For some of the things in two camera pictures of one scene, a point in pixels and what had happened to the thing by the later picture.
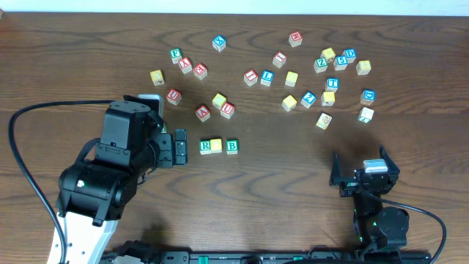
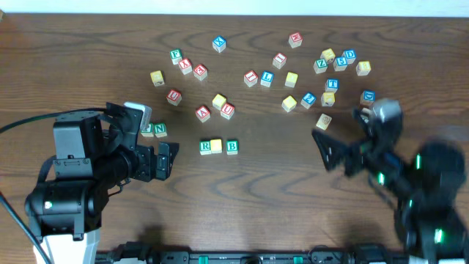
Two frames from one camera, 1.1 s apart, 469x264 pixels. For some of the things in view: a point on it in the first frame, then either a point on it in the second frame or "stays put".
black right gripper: (353, 182) → (353, 158)
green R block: (204, 147) stays put
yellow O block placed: (216, 145) stays put
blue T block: (332, 84) stays put
